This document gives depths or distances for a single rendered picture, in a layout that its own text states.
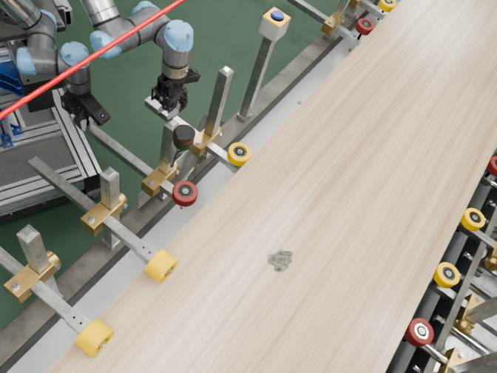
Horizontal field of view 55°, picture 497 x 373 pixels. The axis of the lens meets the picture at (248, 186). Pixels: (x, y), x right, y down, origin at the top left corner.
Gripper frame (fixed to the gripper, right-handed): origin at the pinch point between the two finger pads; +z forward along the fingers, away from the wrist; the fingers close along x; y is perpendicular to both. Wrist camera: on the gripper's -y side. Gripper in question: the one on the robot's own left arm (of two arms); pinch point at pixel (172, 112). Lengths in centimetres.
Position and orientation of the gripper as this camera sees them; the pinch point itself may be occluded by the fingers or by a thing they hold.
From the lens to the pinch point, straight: 156.9
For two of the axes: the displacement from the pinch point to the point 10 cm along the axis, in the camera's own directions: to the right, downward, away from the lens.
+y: -5.7, 6.1, -5.5
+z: -2.2, 5.2, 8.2
